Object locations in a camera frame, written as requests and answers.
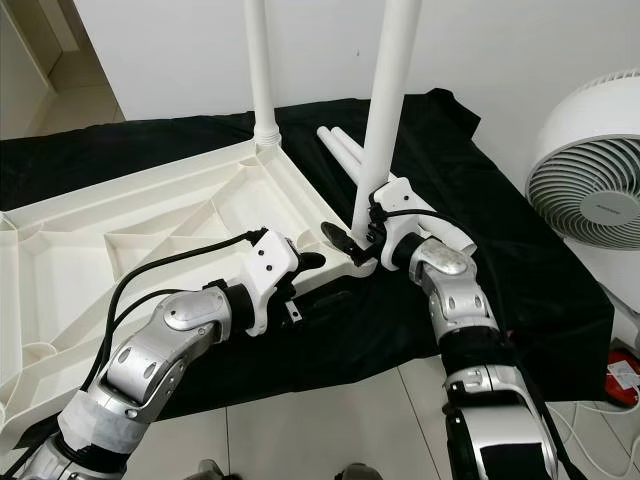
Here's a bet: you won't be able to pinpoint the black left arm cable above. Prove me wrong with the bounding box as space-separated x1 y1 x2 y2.
95 228 269 396

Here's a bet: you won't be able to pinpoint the white plastic table top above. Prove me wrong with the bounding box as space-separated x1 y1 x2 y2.
0 140 366 441

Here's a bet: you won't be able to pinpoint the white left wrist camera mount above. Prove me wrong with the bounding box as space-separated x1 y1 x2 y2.
235 228 301 336

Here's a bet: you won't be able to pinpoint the black cloth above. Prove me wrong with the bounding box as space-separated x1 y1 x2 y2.
0 88 616 421

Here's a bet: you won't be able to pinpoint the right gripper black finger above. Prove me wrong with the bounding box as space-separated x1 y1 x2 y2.
319 220 365 258

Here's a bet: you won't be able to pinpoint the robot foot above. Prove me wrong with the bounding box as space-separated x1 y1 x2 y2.
200 458 232 480
335 463 381 480

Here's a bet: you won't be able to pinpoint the white round fan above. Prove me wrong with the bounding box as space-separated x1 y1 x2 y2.
525 68 640 311

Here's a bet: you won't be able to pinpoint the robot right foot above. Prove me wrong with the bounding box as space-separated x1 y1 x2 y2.
335 463 381 480

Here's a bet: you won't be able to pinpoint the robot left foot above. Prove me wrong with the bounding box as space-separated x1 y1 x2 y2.
200 458 232 480

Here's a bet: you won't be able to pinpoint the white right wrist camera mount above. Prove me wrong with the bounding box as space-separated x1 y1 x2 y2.
368 177 436 269

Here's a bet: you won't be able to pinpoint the red round device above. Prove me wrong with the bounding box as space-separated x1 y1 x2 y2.
605 345 640 406

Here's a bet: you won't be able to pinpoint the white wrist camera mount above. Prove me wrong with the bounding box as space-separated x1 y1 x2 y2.
368 177 436 269
235 228 301 336

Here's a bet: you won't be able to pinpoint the thin white cable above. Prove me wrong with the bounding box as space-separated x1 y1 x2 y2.
550 380 640 461

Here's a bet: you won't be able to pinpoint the beige door frame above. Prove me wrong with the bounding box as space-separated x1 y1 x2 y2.
10 0 91 81

